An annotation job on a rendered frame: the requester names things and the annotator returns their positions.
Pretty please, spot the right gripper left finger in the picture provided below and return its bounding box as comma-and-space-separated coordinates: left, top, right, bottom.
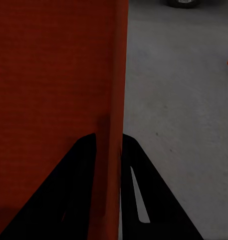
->
0, 133, 97, 240

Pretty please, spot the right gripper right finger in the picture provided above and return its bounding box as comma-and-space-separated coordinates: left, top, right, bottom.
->
120, 134, 204, 240

